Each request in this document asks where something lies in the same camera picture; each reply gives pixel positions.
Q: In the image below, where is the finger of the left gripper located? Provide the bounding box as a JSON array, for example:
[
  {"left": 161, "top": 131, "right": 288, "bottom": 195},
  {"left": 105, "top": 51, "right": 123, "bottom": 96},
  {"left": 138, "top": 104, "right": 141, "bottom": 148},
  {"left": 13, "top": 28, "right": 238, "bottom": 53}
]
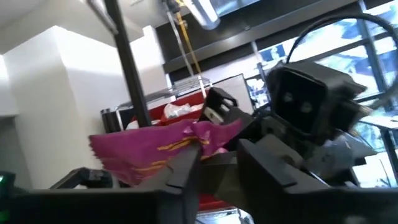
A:
[
  {"left": 198, "top": 151, "right": 246, "bottom": 209},
  {"left": 198, "top": 86, "right": 254, "bottom": 131}
]

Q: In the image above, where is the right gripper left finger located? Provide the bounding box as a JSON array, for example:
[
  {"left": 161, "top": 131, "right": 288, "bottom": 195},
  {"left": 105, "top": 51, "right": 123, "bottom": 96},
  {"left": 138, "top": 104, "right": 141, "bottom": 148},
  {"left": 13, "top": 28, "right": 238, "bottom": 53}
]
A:
[{"left": 0, "top": 142, "right": 202, "bottom": 224}]

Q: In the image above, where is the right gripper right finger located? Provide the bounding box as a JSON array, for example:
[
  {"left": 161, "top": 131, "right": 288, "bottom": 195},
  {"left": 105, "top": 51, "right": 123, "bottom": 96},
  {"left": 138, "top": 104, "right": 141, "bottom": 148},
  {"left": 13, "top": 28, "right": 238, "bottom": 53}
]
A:
[{"left": 236, "top": 138, "right": 398, "bottom": 224}]

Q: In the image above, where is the purple candy packet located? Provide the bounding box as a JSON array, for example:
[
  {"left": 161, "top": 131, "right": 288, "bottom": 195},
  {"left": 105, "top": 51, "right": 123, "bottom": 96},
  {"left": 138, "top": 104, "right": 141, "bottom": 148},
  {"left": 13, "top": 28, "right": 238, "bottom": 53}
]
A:
[{"left": 88, "top": 118, "right": 243, "bottom": 187}]

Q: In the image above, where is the red storage bin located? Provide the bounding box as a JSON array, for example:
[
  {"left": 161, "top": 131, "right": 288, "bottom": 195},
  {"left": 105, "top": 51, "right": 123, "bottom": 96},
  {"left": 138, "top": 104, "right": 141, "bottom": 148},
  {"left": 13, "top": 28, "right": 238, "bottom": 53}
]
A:
[{"left": 126, "top": 91, "right": 214, "bottom": 130}]

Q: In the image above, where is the grey metal rod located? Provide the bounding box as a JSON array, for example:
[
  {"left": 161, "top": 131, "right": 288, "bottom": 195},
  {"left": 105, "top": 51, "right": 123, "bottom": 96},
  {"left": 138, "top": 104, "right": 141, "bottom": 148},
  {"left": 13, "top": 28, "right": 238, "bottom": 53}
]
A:
[{"left": 165, "top": 7, "right": 196, "bottom": 78}]

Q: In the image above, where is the ceiling light strip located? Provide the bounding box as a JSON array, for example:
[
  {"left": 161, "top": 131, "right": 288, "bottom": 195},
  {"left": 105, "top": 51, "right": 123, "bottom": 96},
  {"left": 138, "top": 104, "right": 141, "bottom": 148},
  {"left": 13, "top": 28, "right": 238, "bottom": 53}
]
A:
[{"left": 183, "top": 0, "right": 222, "bottom": 31}]

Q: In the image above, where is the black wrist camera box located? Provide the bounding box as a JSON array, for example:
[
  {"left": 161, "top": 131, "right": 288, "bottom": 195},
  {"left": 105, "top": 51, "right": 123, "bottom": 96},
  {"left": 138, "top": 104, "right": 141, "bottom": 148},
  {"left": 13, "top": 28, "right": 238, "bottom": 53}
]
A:
[{"left": 266, "top": 60, "right": 369, "bottom": 138}]

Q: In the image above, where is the yellow hanging strap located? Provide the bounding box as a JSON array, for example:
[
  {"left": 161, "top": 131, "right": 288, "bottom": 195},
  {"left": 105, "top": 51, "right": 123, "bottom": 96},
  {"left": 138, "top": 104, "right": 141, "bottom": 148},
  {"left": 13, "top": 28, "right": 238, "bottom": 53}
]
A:
[{"left": 175, "top": 0, "right": 206, "bottom": 98}]

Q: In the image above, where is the black frame post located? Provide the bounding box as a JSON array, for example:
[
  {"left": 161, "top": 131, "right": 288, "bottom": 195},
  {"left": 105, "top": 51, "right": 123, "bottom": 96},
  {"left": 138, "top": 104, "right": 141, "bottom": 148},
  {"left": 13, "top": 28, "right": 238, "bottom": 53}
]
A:
[{"left": 103, "top": 0, "right": 152, "bottom": 128}]

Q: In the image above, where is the black camera cable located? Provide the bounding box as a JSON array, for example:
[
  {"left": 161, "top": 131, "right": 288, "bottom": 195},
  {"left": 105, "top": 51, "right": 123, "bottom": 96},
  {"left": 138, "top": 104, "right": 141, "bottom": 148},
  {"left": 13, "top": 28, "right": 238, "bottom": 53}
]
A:
[{"left": 285, "top": 12, "right": 398, "bottom": 65}]

